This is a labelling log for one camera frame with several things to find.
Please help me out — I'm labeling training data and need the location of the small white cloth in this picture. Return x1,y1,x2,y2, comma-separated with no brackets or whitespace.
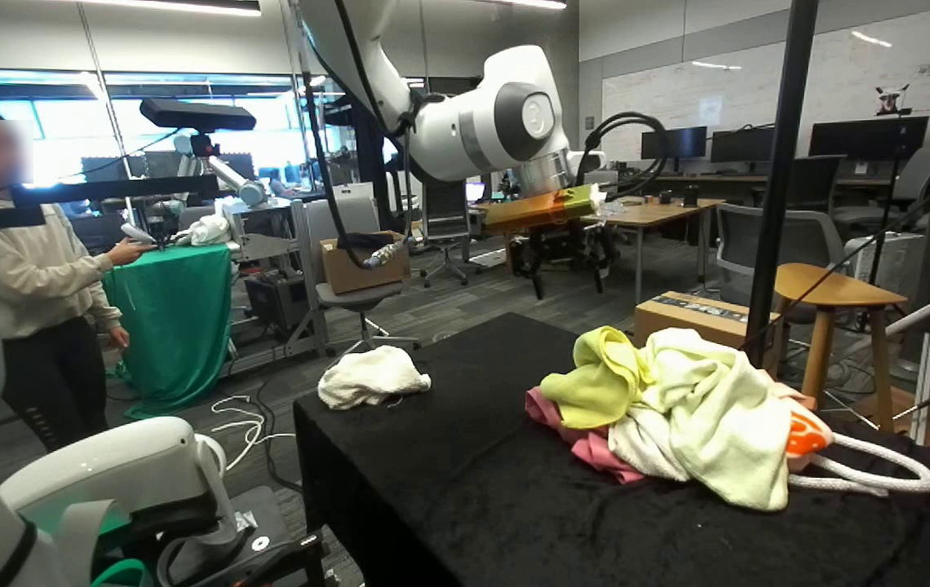
312,343,435,414

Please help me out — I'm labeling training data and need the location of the pink cloth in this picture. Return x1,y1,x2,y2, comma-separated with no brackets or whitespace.
522,386,647,485

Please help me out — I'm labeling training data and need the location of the black clamp bracket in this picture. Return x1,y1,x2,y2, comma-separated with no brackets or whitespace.
149,522,325,587

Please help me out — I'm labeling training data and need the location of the cardboard box with black tape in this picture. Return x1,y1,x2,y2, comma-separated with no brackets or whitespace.
632,289,782,354

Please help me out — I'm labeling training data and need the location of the wooden stool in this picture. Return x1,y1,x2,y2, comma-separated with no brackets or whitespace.
771,259,908,431

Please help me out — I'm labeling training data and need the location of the black vertical pole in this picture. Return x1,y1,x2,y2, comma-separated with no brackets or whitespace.
737,0,823,370

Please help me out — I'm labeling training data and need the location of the black drone wall figure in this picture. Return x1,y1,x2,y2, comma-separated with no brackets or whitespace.
870,82,915,120

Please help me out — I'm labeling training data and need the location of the peach cloth with orange print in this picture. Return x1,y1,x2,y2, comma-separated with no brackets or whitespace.
782,411,838,467

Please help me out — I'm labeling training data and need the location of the long wooden desk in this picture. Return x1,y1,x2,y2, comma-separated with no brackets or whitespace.
592,197,727,306

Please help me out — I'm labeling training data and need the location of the pale green cloth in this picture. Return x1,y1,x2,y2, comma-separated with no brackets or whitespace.
640,324,803,515

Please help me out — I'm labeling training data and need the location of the white rope loop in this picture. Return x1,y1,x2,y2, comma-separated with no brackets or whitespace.
787,431,930,504

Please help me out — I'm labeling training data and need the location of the black office chair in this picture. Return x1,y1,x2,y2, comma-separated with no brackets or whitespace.
883,143,930,240

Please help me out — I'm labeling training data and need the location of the person in beige sweater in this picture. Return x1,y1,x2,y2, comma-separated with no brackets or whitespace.
0,108,149,449

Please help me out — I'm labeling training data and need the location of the white crumpled cloth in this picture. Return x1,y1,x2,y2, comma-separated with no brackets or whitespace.
169,209,236,252

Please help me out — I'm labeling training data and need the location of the wide black computer monitor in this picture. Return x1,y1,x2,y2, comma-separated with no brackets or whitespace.
807,115,930,169

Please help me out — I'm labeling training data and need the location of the yellow cloth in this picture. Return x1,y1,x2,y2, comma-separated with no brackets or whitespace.
539,324,657,434

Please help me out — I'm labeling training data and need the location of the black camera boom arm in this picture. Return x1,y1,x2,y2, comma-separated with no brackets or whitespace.
11,127,272,209

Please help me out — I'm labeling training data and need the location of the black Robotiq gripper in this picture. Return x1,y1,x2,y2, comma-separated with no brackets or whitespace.
507,221,617,305

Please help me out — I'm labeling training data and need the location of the brown open cardboard box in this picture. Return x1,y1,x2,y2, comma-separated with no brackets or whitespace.
315,228,414,299

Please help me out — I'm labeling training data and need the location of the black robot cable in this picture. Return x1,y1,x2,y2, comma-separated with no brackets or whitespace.
296,0,671,271

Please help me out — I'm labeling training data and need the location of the white floor cable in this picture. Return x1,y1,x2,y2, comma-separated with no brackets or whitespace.
204,391,304,485

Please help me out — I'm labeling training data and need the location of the black stereo camera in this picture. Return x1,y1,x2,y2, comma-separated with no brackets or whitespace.
138,98,262,136

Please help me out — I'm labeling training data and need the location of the black table cover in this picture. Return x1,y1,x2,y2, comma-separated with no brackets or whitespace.
292,306,930,587

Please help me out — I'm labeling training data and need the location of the green drape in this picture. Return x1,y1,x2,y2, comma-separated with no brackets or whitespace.
101,241,238,419

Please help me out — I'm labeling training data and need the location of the gray mesh office chair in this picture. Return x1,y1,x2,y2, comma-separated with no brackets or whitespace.
717,204,848,280

